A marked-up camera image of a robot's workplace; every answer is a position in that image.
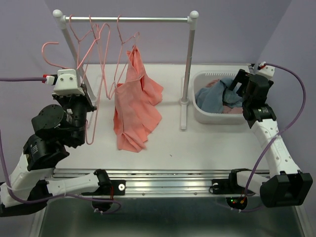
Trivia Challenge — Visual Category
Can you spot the pink wire hanger far left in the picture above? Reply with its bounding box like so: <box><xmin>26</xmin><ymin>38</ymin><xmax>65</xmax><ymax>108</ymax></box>
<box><xmin>68</xmin><ymin>14</ymin><xmax>100</xmax><ymax>78</ymax></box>

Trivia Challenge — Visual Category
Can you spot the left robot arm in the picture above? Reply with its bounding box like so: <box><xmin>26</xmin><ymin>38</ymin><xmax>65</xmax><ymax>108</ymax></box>
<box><xmin>0</xmin><ymin>84</ymin><xmax>112</xmax><ymax>217</ymax></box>

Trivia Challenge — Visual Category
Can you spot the aluminium mounting rail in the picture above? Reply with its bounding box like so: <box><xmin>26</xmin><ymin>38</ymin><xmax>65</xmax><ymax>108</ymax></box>
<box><xmin>51</xmin><ymin>168</ymin><xmax>272</xmax><ymax>198</ymax></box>

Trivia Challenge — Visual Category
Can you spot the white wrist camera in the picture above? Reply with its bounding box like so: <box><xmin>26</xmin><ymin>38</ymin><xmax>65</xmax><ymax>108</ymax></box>
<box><xmin>255</xmin><ymin>61</ymin><xmax>275</xmax><ymax>80</ymax></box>
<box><xmin>53</xmin><ymin>69</ymin><xmax>84</xmax><ymax>96</ymax></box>

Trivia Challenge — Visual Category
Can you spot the coral orange skirt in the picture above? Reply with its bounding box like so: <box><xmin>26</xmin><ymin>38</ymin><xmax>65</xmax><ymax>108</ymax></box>
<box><xmin>114</xmin><ymin>46</ymin><xmax>163</xmax><ymax>153</ymax></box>

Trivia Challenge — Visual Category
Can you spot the blue denim skirt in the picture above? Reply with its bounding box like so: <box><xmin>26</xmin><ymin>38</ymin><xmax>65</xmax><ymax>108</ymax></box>
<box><xmin>195</xmin><ymin>78</ymin><xmax>242</xmax><ymax>114</ymax></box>

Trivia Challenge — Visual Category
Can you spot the dusty pink pleated skirt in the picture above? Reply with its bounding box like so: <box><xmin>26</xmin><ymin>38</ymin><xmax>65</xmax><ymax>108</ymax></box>
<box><xmin>205</xmin><ymin>78</ymin><xmax>242</xmax><ymax>114</ymax></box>

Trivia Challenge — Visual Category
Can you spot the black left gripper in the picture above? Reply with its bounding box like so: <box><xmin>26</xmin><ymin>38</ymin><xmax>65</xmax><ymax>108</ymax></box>
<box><xmin>58</xmin><ymin>82</ymin><xmax>101</xmax><ymax>145</ymax></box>

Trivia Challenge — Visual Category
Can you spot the white clothes rack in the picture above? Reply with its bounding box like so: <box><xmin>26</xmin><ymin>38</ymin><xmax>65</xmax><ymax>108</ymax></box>
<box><xmin>52</xmin><ymin>9</ymin><xmax>199</xmax><ymax>130</ymax></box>

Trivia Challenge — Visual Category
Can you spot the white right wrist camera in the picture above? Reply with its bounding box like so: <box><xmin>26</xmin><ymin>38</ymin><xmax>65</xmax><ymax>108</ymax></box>
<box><xmin>255</xmin><ymin>61</ymin><xmax>275</xmax><ymax>80</ymax></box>

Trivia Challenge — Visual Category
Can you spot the pink hanger of denim skirt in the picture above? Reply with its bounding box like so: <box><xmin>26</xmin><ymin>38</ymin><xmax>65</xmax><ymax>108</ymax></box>
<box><xmin>40</xmin><ymin>41</ymin><xmax>100</xmax><ymax>145</ymax></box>

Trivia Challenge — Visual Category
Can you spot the white plastic laundry basket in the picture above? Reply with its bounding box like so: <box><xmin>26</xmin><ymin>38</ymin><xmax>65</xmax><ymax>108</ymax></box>
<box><xmin>192</xmin><ymin>71</ymin><xmax>245</xmax><ymax>125</ymax></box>

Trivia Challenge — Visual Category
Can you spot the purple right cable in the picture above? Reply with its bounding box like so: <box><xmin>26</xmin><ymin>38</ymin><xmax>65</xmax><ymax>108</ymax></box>
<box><xmin>217</xmin><ymin>63</ymin><xmax>307</xmax><ymax>213</ymax></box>

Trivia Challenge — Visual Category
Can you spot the pink hanger of coral skirt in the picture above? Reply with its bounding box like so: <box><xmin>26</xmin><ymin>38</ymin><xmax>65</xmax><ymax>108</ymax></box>
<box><xmin>108</xmin><ymin>15</ymin><xmax>140</xmax><ymax>100</ymax></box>

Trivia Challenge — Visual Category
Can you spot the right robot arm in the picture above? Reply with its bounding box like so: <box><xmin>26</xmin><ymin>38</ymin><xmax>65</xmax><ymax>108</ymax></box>
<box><xmin>227</xmin><ymin>66</ymin><xmax>313</xmax><ymax>208</ymax></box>

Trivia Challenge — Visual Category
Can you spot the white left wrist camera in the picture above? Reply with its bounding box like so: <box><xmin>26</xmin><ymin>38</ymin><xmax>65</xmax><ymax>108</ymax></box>
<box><xmin>53</xmin><ymin>69</ymin><xmax>84</xmax><ymax>96</ymax></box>

